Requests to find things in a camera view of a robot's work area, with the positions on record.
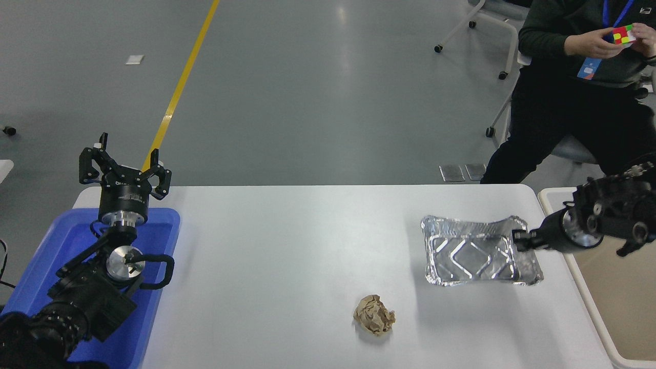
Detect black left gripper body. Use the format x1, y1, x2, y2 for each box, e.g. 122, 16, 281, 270
98, 167, 153, 220

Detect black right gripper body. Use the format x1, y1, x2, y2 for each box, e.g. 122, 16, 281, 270
533, 212, 578, 253

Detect silver foil tray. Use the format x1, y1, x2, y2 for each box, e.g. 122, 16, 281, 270
420, 214, 544, 286

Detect colourful puzzle cube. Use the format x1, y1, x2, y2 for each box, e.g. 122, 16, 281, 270
611, 24, 637, 47

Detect person's right hand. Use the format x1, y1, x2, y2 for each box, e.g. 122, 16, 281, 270
564, 28, 622, 59

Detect person's left hand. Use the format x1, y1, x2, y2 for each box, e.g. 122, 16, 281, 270
632, 23, 656, 58

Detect blue plastic tray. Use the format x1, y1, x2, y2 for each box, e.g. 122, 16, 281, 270
0, 207, 181, 369

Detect person's grey wheeled chair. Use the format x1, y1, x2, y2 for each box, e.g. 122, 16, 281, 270
485, 51, 601, 166

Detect large pale bin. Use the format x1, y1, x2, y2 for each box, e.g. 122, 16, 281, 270
537, 187, 656, 369

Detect person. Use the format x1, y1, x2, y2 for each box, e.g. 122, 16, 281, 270
480, 0, 656, 185

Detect crumpled tan paper ball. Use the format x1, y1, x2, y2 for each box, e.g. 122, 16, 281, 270
353, 294, 397, 337

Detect thin black cable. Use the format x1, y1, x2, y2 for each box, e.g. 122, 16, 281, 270
0, 240, 16, 290

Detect blue lanyard with badge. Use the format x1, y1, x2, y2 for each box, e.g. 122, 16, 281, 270
577, 0, 635, 81

